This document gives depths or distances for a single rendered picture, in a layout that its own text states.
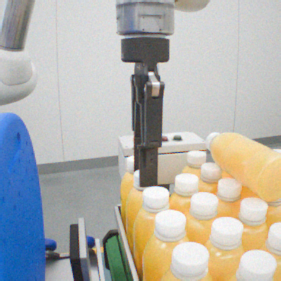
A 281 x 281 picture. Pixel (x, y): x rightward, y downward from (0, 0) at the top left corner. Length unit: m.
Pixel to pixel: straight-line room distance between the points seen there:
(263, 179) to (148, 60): 0.23
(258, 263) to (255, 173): 0.14
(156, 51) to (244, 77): 3.61
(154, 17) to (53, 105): 2.76
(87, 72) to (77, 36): 0.40
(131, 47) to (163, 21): 0.06
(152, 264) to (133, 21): 0.33
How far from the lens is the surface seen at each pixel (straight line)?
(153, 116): 0.39
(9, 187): 0.33
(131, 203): 0.49
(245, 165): 0.42
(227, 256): 0.36
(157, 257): 0.37
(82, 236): 0.42
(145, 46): 0.41
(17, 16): 0.94
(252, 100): 4.14
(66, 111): 3.13
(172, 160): 0.66
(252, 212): 0.40
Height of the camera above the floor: 1.30
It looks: 17 degrees down
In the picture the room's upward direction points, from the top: straight up
